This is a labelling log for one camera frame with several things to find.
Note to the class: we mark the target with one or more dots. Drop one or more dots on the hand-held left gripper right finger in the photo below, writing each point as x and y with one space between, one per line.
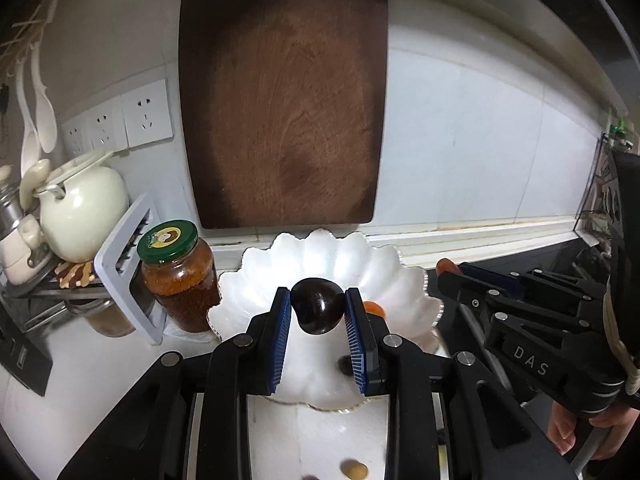
356 340

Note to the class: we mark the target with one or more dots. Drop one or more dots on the brown longan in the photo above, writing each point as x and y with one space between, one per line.
354 469

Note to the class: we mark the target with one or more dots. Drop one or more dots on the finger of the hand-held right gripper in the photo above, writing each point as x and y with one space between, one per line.
492 280
465 290

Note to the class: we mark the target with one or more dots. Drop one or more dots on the white wall socket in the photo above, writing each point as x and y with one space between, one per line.
147 112
102 127
74 137

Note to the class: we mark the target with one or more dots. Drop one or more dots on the cream pot with lid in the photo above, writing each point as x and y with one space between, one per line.
82 210

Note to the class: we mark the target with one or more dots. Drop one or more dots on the woven trivet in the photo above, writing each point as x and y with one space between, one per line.
75 275

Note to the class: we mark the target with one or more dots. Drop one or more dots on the black knife block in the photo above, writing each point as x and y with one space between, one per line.
22 355

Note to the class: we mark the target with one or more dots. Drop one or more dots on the grey pot shelf rack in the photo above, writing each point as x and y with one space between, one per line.
120 255

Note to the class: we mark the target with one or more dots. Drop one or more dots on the dark wooden cutting board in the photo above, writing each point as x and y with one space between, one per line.
285 100

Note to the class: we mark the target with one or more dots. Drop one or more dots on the glass jar with green lid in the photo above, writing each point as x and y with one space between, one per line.
180 280

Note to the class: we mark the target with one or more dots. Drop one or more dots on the orange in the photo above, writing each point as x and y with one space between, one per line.
375 308

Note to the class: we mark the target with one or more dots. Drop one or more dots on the person's right hand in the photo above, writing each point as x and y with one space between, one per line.
562 430

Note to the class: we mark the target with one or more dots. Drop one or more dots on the stainless steel pot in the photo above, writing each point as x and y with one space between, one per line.
107 319

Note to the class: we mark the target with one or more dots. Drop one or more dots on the steel pot lid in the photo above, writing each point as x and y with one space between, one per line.
7 210

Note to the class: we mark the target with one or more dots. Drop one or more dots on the white rice spoon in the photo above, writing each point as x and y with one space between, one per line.
44 110

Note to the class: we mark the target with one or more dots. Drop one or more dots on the cream saucepan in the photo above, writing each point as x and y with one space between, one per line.
20 252

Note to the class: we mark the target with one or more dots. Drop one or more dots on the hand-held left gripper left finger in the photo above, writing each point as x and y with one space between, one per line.
281 340

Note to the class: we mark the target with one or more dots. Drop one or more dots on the white scalloped bowl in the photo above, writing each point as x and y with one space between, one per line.
350 260

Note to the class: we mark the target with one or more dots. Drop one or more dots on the dark plum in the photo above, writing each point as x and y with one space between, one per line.
315 312
343 364

